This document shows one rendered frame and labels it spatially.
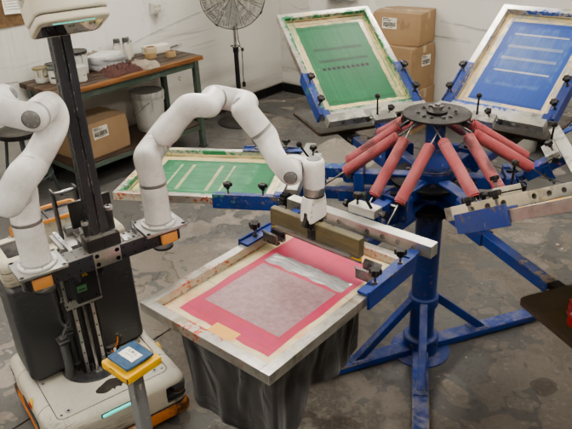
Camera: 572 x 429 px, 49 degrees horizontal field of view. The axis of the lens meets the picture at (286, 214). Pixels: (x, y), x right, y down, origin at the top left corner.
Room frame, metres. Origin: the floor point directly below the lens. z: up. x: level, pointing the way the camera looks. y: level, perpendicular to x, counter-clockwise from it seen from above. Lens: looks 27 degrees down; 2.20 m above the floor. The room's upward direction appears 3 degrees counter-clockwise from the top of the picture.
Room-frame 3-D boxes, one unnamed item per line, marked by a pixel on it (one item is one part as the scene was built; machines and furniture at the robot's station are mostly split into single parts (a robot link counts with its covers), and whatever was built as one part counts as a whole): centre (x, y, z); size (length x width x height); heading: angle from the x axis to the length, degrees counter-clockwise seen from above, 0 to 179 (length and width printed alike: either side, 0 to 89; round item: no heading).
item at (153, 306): (1.85, 0.02, 0.97); 0.79 x 0.58 x 0.04; 138
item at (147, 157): (2.05, 0.47, 1.37); 0.13 x 0.10 x 0.16; 175
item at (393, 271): (1.84, -0.34, 0.98); 0.30 x 0.05 x 0.07; 138
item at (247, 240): (2.21, 0.07, 0.98); 0.30 x 0.05 x 0.07; 138
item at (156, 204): (2.05, 0.47, 1.21); 0.16 x 0.13 x 0.15; 35
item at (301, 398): (1.67, -0.09, 0.74); 0.46 x 0.04 x 0.42; 138
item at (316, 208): (1.99, -0.10, 1.20); 0.10 x 0.07 x 0.11; 138
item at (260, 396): (1.63, 0.22, 0.74); 0.45 x 0.03 x 0.43; 48
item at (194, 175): (2.82, 0.21, 1.05); 1.08 x 0.61 x 0.23; 78
